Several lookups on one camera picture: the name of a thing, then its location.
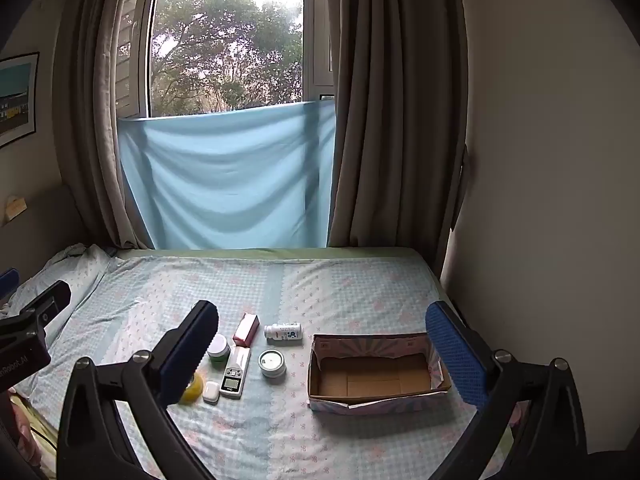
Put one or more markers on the round white tin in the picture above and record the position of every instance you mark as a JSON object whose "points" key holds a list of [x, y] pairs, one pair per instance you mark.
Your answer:
{"points": [[272, 364]]}

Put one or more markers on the green trees outside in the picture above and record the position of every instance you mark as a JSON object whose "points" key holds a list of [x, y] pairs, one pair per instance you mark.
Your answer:
{"points": [[225, 50]]}

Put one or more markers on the framed wall poster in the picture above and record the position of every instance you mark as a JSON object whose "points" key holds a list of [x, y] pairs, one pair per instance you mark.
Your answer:
{"points": [[17, 100]]}

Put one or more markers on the green jar white lid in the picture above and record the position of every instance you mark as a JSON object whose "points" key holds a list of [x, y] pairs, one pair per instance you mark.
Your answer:
{"points": [[219, 347]]}

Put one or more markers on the white digital thermometer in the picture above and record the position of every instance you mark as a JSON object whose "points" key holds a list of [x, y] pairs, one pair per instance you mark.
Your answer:
{"points": [[233, 382]]}

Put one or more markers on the white window frame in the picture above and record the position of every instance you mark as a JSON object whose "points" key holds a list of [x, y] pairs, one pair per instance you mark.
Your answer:
{"points": [[320, 35]]}

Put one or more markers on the white earbud case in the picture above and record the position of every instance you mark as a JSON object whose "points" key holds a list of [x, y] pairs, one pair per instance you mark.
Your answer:
{"points": [[211, 393]]}

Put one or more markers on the floral checked bedsheet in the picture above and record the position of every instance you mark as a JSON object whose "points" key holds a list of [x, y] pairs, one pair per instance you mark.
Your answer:
{"points": [[325, 287]]}

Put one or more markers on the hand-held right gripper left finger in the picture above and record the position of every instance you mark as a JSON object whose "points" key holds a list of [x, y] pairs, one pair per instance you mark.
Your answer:
{"points": [[186, 357]]}

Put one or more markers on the pale floral pillow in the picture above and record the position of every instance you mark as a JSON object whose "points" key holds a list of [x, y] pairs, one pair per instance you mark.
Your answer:
{"points": [[75, 266]]}

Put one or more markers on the white plastic bottle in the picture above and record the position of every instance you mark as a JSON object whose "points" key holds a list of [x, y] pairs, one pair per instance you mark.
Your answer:
{"points": [[282, 333]]}

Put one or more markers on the yellow round container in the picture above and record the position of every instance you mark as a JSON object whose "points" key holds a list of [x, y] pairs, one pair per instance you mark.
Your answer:
{"points": [[194, 388]]}

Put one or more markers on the green mattress cover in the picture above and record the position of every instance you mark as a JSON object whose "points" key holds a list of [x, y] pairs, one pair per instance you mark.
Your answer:
{"points": [[300, 252]]}

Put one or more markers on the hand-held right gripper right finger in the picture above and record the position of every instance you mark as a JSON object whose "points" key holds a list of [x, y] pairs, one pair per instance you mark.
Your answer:
{"points": [[456, 357]]}

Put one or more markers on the pink paper-covered cardboard box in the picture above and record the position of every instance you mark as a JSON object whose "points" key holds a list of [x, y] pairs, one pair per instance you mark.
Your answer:
{"points": [[370, 381]]}

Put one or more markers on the light blue hanging cloth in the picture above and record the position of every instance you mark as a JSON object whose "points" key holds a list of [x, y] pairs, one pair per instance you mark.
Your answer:
{"points": [[225, 175]]}

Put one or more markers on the grey-brown curtain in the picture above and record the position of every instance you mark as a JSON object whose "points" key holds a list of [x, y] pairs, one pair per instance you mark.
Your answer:
{"points": [[90, 110], [395, 110]]}

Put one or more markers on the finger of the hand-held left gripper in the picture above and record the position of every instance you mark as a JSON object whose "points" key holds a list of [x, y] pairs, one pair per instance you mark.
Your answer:
{"points": [[7, 281], [47, 300]]}

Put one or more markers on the pink carton box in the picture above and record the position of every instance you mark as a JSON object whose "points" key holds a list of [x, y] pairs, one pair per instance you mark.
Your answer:
{"points": [[246, 330]]}

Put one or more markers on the yellow paper note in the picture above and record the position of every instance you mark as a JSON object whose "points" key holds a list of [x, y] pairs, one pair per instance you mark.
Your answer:
{"points": [[15, 208]]}

